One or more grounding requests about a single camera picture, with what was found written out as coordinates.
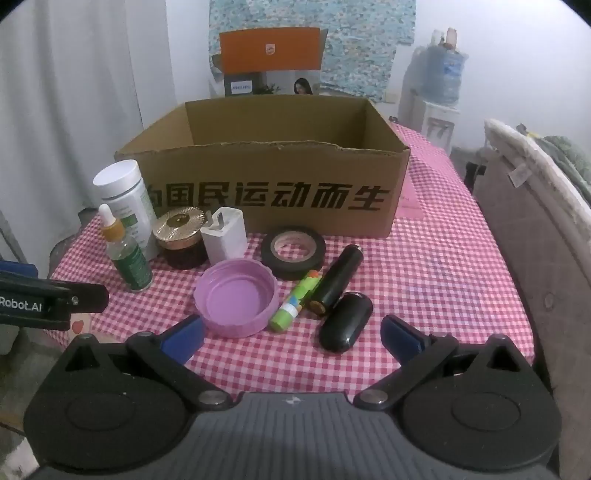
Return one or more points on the green glue stick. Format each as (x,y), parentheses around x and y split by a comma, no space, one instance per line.
(293,304)

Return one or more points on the white blanket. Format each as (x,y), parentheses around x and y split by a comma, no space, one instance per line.
(540,170)

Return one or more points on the green dropper bottle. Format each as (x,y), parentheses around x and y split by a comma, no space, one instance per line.
(131,263)

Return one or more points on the brown cardboard box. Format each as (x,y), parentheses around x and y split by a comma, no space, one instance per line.
(277,175)

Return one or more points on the purple plastic lid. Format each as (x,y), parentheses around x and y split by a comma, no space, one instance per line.
(235,300)

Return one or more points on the white curtain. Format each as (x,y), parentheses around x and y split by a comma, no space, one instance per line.
(69,92)

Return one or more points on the black oval case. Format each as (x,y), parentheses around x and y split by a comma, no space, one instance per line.
(344,323)

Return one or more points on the blue patterned wall hanging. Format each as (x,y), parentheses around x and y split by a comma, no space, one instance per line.
(360,46)

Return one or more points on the black tape roll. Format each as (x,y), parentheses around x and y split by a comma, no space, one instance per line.
(272,263)

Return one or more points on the black cylindrical tube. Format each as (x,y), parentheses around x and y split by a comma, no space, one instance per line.
(337,277)

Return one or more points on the white wall socket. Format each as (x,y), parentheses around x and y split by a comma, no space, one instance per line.
(392,96)

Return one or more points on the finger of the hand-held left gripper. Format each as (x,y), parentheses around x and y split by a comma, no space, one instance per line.
(90,302)

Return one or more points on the pink checked tablecloth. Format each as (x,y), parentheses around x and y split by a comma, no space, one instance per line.
(438,277)

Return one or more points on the orange printed carton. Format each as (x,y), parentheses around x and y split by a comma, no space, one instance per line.
(268,48)

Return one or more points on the white green-label pill bottle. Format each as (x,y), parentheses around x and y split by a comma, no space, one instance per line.
(134,203)

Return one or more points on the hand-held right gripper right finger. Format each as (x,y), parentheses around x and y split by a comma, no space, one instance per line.
(401,337)

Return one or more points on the gold-lid cream jar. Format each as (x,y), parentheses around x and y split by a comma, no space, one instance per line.
(180,249)

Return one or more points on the white charger adapter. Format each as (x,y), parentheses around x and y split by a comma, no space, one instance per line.
(224,240)

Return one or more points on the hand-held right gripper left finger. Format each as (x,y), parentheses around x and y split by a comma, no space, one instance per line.
(184,337)

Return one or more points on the white water dispenser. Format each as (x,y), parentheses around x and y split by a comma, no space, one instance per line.
(429,124)

